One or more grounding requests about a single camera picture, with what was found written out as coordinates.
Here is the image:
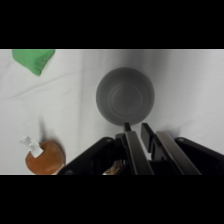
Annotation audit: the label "brown plush toy red tip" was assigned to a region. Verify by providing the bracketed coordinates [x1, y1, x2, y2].
[19, 135, 66, 176]

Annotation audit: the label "green cloth block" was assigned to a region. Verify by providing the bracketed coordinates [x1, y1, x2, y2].
[11, 49, 56, 77]

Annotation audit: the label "grey bowl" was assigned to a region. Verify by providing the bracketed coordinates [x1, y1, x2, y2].
[95, 66, 156, 127]

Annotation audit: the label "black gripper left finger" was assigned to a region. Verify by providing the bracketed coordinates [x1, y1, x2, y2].
[115, 122, 155, 176]

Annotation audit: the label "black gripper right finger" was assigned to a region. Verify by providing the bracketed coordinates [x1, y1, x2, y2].
[140, 122, 203, 176]

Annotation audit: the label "tiger striped plush toy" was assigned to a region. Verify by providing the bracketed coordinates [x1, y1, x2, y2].
[103, 159, 129, 176]

